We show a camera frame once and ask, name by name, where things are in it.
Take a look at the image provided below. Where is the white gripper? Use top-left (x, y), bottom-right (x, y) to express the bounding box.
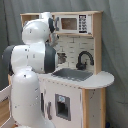
top-left (49, 33), bottom-right (59, 47)

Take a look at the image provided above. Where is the silver toy pot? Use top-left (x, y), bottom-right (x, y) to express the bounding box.
top-left (58, 53), bottom-right (66, 64)

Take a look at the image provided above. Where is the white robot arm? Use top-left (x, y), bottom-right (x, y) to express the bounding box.
top-left (0, 12), bottom-right (58, 128)

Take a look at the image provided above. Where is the wooden toy kitchen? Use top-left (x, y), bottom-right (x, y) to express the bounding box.
top-left (19, 10), bottom-right (115, 128)

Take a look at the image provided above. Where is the toy microwave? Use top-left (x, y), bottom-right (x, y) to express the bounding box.
top-left (55, 14), bottom-right (92, 34)

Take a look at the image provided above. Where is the black toy faucet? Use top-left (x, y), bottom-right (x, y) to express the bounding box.
top-left (76, 51), bottom-right (94, 70)

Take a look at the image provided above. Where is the grey toy sink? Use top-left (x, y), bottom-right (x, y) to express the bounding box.
top-left (53, 68), bottom-right (93, 81)

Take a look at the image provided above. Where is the grey cabinet door dispenser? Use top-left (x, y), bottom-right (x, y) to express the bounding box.
top-left (55, 94), bottom-right (71, 121)

